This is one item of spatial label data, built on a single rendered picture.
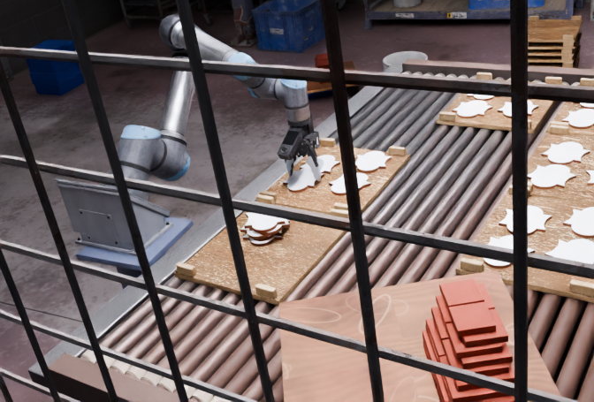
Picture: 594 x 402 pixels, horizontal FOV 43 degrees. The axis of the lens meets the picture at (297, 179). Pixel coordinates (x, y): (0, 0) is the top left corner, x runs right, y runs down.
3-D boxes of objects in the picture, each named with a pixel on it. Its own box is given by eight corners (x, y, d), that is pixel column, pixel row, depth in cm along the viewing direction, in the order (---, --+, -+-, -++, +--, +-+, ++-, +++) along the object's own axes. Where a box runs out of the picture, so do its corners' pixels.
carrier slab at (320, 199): (257, 203, 237) (256, 199, 236) (319, 147, 266) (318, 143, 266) (355, 221, 219) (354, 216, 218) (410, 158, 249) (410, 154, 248)
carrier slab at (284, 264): (174, 276, 207) (173, 272, 206) (258, 204, 236) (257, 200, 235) (279, 306, 188) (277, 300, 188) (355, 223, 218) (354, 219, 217)
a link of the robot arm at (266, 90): (244, 64, 232) (273, 66, 226) (262, 79, 242) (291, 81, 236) (237, 87, 231) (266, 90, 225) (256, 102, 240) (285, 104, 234)
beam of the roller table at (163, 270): (34, 387, 185) (26, 369, 182) (391, 77, 334) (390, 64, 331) (57, 398, 180) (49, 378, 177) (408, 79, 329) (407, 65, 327)
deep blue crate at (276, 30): (257, 50, 676) (249, 10, 659) (281, 35, 705) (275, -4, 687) (303, 53, 649) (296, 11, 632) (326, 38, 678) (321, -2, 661)
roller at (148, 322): (88, 378, 181) (85, 364, 178) (413, 79, 321) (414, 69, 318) (103, 386, 179) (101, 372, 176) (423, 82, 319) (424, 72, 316)
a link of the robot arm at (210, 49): (156, -3, 245) (255, 50, 217) (178, 13, 254) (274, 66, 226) (138, 26, 245) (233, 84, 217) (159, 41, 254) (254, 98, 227)
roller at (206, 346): (149, 402, 171) (148, 387, 168) (457, 83, 311) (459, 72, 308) (166, 411, 169) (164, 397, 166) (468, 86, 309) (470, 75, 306)
